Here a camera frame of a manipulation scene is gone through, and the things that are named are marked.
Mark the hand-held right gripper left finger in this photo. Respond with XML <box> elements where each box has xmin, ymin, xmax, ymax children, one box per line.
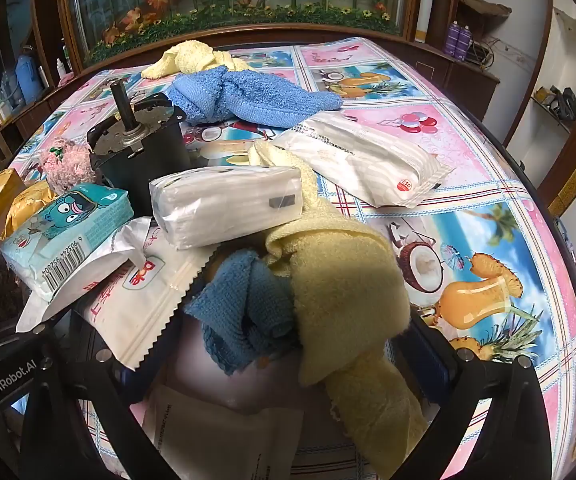
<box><xmin>18</xmin><ymin>330</ymin><xmax>181</xmax><ymax>480</ymax></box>

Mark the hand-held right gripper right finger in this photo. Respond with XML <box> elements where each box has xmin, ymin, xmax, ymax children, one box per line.
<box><xmin>393</xmin><ymin>310</ymin><xmax>553</xmax><ymax>480</ymax></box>

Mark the white red-print packet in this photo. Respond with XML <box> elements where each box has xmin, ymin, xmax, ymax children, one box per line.
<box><xmin>15</xmin><ymin>216</ymin><xmax>229</xmax><ymax>372</ymax></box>

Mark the white paper packet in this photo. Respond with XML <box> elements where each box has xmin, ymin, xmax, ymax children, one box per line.
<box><xmin>140</xmin><ymin>384</ymin><xmax>305</xmax><ymax>480</ymax></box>

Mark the large yellow towel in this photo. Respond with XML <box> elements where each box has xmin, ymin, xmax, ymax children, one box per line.
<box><xmin>248</xmin><ymin>140</ymin><xmax>429</xmax><ymax>480</ymax></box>

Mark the teal cartoon tissue pack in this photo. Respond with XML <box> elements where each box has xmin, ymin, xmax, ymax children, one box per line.
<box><xmin>0</xmin><ymin>183</ymin><xmax>134</xmax><ymax>303</ymax></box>

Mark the brown knitted cloth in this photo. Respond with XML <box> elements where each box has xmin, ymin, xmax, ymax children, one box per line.
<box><xmin>0</xmin><ymin>252</ymin><xmax>31</xmax><ymax>328</ymax></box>

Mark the small blue towel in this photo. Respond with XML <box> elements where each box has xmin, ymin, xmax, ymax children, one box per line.
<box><xmin>184</xmin><ymin>250</ymin><xmax>303</xmax><ymax>377</ymax></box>

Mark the gold foil packet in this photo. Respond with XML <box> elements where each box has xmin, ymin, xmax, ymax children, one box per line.
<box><xmin>0</xmin><ymin>180</ymin><xmax>61</xmax><ymax>241</ymax></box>

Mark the white tissue pack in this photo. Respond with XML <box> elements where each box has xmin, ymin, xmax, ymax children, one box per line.
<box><xmin>149</xmin><ymin>165</ymin><xmax>303</xmax><ymax>251</ymax></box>

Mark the printed fruit tablecloth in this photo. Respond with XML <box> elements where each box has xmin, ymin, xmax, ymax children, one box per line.
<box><xmin>5</xmin><ymin>37</ymin><xmax>576</xmax><ymax>480</ymax></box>

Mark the black electric motor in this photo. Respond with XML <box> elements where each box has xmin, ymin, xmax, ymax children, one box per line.
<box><xmin>86</xmin><ymin>79</ymin><xmax>192</xmax><ymax>213</ymax></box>

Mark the pink fluffy toy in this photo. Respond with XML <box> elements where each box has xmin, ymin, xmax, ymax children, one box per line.
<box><xmin>38</xmin><ymin>135</ymin><xmax>100</xmax><ymax>196</ymax></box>

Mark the striped tissue pack red dot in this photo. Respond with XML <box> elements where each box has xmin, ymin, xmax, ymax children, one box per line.
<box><xmin>272</xmin><ymin>111</ymin><xmax>454</xmax><ymax>208</ymax></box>

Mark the dark wooden sideboard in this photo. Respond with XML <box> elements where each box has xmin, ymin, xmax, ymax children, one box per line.
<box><xmin>0</xmin><ymin>60</ymin><xmax>89</xmax><ymax>161</ymax></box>

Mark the dark wooden cabinet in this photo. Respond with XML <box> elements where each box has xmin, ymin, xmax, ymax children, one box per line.
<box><xmin>408</xmin><ymin>40</ymin><xmax>501</xmax><ymax>123</ymax></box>

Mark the blue thermos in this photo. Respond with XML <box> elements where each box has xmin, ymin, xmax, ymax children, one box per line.
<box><xmin>15</xmin><ymin>45</ymin><xmax>39</xmax><ymax>101</ymax></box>

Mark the large blue towel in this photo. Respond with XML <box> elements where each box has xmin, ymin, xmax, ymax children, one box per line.
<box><xmin>167</xmin><ymin>65</ymin><xmax>345</xmax><ymax>128</ymax></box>

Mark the small yellow towel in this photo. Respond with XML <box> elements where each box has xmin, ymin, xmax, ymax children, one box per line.
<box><xmin>140</xmin><ymin>41</ymin><xmax>256</xmax><ymax>81</ymax></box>

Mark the wall shelf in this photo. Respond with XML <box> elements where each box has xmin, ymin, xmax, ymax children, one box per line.
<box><xmin>530</xmin><ymin>85</ymin><xmax>576</xmax><ymax>133</ymax></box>

